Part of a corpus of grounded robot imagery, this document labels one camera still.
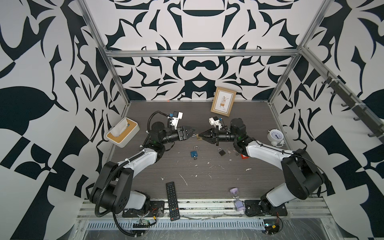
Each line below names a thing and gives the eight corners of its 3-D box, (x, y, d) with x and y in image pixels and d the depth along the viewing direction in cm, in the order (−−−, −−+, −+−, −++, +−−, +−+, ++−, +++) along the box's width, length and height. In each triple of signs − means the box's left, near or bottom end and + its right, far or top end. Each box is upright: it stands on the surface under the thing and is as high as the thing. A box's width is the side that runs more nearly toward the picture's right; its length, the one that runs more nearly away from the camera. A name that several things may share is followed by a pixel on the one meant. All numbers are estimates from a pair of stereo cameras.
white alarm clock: (269, 148, 101) (273, 143, 95) (264, 134, 108) (268, 129, 102) (282, 148, 101) (287, 143, 95) (276, 134, 108) (280, 129, 102)
